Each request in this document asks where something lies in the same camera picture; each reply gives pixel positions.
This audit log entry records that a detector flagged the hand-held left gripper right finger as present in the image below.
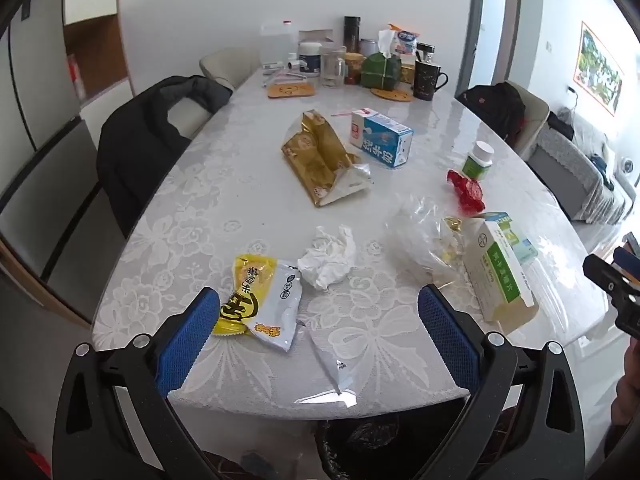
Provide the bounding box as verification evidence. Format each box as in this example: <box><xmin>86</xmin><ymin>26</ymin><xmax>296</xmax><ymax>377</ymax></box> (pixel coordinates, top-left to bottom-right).
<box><xmin>417</xmin><ymin>284</ymin><xmax>586</xmax><ymax>480</ymax></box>

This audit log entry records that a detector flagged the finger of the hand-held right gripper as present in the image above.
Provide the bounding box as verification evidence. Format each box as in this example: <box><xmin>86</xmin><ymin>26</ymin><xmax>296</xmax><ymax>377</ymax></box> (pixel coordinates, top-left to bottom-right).
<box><xmin>582</xmin><ymin>254</ymin><xmax>640</xmax><ymax>338</ymax></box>
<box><xmin>612</xmin><ymin>231</ymin><xmax>640</xmax><ymax>281</ymax></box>

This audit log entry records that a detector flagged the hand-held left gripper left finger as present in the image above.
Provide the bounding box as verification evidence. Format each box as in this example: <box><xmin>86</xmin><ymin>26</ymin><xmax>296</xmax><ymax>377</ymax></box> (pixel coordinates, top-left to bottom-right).
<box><xmin>52</xmin><ymin>287</ymin><xmax>226</xmax><ymax>480</ymax></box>

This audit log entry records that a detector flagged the yellow white snack packet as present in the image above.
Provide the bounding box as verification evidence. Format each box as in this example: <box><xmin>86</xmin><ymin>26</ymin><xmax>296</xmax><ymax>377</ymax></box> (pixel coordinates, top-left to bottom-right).
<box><xmin>212</xmin><ymin>254</ymin><xmax>303</xmax><ymax>353</ymax></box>

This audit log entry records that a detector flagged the green white medicine box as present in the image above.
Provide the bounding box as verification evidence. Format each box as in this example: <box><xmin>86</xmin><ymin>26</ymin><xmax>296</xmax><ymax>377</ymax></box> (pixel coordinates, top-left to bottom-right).
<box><xmin>462</xmin><ymin>211</ymin><xmax>541</xmax><ymax>336</ymax></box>

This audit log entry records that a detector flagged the clear plastic bag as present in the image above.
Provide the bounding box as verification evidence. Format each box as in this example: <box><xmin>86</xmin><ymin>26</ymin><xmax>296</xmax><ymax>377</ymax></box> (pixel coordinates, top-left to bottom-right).
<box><xmin>382</xmin><ymin>192</ymin><xmax>473</xmax><ymax>286</ymax></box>

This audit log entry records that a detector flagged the torn silver wrapper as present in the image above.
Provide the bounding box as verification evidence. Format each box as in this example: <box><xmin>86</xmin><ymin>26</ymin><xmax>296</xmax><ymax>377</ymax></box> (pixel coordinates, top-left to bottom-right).
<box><xmin>295</xmin><ymin>320</ymin><xmax>358</xmax><ymax>408</ymax></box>

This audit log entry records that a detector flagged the black-lined trash bin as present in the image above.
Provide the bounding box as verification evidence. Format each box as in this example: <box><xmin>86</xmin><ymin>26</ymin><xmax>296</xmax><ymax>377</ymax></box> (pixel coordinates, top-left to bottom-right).
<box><xmin>315</xmin><ymin>412</ymin><xmax>418</xmax><ymax>480</ymax></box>

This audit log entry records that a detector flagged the white tissue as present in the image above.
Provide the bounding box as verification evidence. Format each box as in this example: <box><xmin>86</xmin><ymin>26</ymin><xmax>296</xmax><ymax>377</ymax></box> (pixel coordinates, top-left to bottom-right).
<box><xmin>297</xmin><ymin>225</ymin><xmax>357</xmax><ymax>291</ymax></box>

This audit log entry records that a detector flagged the person's right hand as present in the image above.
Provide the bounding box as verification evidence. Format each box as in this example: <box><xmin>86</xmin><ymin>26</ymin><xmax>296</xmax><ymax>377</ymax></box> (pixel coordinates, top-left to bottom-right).
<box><xmin>611</xmin><ymin>345</ymin><xmax>640</xmax><ymax>433</ymax></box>

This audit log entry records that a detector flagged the grey sofa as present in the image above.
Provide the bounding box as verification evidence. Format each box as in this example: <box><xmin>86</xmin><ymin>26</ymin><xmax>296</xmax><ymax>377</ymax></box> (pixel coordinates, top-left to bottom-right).
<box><xmin>527</xmin><ymin>110</ymin><xmax>640</xmax><ymax>226</ymax></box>

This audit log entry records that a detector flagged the white dining table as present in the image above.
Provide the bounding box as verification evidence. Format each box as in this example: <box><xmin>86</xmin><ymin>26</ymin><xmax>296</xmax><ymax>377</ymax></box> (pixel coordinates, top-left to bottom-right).
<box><xmin>91</xmin><ymin>67</ymin><xmax>608</xmax><ymax>421</ymax></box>

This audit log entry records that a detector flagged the red crumpled wrapper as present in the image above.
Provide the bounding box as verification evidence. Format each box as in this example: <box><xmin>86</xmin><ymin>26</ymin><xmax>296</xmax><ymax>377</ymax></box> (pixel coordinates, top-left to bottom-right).
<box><xmin>446</xmin><ymin>169</ymin><xmax>486</xmax><ymax>217</ymax></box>

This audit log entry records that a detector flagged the black cloth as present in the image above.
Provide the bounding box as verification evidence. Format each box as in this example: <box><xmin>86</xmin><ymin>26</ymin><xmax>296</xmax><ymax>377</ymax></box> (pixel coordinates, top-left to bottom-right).
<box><xmin>547</xmin><ymin>110</ymin><xmax>576</xmax><ymax>141</ymax></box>

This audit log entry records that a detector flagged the beige dining chair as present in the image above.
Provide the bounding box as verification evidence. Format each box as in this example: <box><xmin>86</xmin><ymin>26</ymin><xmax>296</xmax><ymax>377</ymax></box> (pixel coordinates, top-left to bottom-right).
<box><xmin>165</xmin><ymin>95</ymin><xmax>211</xmax><ymax>141</ymax></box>
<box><xmin>505</xmin><ymin>80</ymin><xmax>551</xmax><ymax>161</ymax></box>
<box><xmin>199</xmin><ymin>47</ymin><xmax>262</xmax><ymax>92</ymax></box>

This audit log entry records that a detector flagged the green white medicine bottle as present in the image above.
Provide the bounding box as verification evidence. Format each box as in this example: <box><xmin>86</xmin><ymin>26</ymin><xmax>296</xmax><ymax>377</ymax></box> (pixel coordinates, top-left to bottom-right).
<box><xmin>461</xmin><ymin>140</ymin><xmax>495</xmax><ymax>182</ymax></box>

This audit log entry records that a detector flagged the black jacket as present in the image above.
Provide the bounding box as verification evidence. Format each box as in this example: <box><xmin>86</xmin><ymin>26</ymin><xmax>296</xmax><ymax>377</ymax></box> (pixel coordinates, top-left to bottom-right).
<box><xmin>96</xmin><ymin>75</ymin><xmax>234</xmax><ymax>238</ymax></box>

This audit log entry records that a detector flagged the black backpack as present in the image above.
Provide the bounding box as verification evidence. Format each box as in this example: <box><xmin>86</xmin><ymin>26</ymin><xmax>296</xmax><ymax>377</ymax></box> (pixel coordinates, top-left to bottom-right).
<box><xmin>456</xmin><ymin>82</ymin><xmax>526</xmax><ymax>143</ymax></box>

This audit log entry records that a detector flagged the blue white milk carton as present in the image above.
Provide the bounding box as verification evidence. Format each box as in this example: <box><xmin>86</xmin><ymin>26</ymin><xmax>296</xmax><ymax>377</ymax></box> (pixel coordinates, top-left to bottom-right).
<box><xmin>349</xmin><ymin>107</ymin><xmax>415</xmax><ymax>170</ymax></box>

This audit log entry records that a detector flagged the gold snack bag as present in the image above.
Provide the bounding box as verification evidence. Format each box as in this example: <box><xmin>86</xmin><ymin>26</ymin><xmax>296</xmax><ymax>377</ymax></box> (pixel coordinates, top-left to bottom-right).
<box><xmin>281</xmin><ymin>109</ymin><xmax>373</xmax><ymax>208</ymax></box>

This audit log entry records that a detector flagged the grey refrigerator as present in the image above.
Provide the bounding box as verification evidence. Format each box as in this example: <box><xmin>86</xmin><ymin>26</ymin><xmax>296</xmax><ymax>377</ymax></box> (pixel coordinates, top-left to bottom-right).
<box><xmin>0</xmin><ymin>0</ymin><xmax>131</xmax><ymax>326</ymax></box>

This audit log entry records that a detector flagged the round wooden coaster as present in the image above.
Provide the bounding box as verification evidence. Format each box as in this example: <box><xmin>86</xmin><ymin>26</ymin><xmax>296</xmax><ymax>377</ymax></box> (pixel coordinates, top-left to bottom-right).
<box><xmin>370</xmin><ymin>87</ymin><xmax>415</xmax><ymax>103</ymax></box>

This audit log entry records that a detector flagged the brown door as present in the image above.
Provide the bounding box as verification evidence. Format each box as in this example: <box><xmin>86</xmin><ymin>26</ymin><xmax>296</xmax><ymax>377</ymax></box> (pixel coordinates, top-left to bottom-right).
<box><xmin>504</xmin><ymin>0</ymin><xmax>523</xmax><ymax>92</ymax></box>

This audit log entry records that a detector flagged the black mug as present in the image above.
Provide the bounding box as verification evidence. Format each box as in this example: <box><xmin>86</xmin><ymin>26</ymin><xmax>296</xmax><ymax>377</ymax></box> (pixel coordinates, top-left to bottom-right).
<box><xmin>413</xmin><ymin>59</ymin><xmax>449</xmax><ymax>102</ymax></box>

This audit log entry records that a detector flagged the square wooden coaster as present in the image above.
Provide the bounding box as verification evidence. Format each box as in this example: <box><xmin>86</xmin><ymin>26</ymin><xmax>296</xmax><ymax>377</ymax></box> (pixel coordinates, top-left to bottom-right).
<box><xmin>266</xmin><ymin>82</ymin><xmax>316</xmax><ymax>99</ymax></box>

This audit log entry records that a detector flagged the green tissue box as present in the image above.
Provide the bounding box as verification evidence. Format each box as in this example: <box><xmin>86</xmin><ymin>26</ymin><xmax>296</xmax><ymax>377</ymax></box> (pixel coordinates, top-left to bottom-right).
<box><xmin>361</xmin><ymin>29</ymin><xmax>402</xmax><ymax>91</ymax></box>

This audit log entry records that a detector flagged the glass jar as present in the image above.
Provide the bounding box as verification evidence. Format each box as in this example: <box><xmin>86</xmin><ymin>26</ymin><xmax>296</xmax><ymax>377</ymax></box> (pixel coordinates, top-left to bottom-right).
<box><xmin>321</xmin><ymin>46</ymin><xmax>347</xmax><ymax>87</ymax></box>

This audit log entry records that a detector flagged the blue white snack bag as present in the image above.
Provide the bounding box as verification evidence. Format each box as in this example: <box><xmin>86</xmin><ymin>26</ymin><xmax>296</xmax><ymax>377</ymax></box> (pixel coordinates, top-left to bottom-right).
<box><xmin>389</xmin><ymin>23</ymin><xmax>421</xmax><ymax>58</ymax></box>

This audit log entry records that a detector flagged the white bottle dark label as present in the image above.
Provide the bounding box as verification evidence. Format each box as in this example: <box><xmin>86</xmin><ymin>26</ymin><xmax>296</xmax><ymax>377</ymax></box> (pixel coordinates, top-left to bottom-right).
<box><xmin>298</xmin><ymin>42</ymin><xmax>322</xmax><ymax>77</ymax></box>

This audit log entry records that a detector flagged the clear plastic jug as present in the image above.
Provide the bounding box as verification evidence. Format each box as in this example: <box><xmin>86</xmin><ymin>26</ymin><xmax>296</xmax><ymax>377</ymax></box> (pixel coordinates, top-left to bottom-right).
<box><xmin>259</xmin><ymin>20</ymin><xmax>300</xmax><ymax>68</ymax></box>

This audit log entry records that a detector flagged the dark thermos bottle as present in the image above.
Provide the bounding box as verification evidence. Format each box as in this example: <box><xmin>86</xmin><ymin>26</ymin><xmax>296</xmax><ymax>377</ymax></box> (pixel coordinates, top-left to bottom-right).
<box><xmin>343</xmin><ymin>16</ymin><xmax>362</xmax><ymax>53</ymax></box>

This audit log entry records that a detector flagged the white cardboard box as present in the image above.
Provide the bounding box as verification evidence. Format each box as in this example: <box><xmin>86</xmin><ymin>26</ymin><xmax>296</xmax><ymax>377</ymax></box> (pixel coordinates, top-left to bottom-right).
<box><xmin>299</xmin><ymin>29</ymin><xmax>336</xmax><ymax>46</ymax></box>

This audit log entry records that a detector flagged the framed wall painting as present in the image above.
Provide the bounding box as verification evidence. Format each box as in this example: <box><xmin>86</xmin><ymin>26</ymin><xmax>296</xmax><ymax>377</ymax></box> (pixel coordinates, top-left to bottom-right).
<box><xmin>574</xmin><ymin>21</ymin><xmax>625</xmax><ymax>117</ymax></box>

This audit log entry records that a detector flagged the wooden wall cabinet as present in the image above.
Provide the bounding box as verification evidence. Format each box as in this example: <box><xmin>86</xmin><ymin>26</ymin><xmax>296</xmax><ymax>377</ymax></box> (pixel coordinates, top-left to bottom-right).
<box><xmin>62</xmin><ymin>10</ymin><xmax>132</xmax><ymax>101</ymax></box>

